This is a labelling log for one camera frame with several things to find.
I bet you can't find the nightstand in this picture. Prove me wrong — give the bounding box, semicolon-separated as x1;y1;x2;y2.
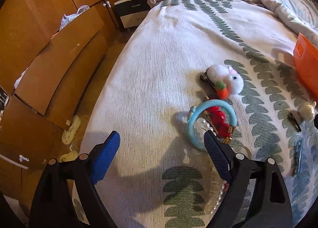
114;0;151;29

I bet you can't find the floral duvet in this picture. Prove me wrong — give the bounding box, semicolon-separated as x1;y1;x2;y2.
260;0;317;46

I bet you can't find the white bunny carrot hair clip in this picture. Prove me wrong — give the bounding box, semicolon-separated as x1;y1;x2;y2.
200;64;244;100

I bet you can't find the white croc shoe near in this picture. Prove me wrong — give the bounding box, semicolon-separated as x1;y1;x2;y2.
59;150;79;162

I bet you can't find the wooden wardrobe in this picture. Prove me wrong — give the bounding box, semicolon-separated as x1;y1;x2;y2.
1;0;116;198

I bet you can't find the red berry hair clip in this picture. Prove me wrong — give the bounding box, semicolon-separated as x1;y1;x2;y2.
203;106;235;144

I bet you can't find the light blue bracelet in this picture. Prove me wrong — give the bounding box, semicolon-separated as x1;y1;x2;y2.
186;99;238;152

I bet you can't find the white croc shoe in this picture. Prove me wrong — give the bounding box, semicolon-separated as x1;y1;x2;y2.
61;115;81;145
59;150;79;162

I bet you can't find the blue metal hair clip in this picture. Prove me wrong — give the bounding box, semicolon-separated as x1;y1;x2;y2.
294;138;304;175

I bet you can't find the pearl hair clip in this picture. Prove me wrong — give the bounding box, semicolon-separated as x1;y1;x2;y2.
287;101;317;132

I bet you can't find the white croc shoe far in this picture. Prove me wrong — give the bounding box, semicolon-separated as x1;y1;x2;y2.
61;115;81;145

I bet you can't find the orange plastic basket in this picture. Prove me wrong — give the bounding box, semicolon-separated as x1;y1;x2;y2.
293;33;318;97

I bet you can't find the patterned bedspread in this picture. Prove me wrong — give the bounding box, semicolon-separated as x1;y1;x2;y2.
80;0;317;227

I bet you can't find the plastic bag in drawer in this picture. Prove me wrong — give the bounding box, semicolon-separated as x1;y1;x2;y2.
59;5;90;31

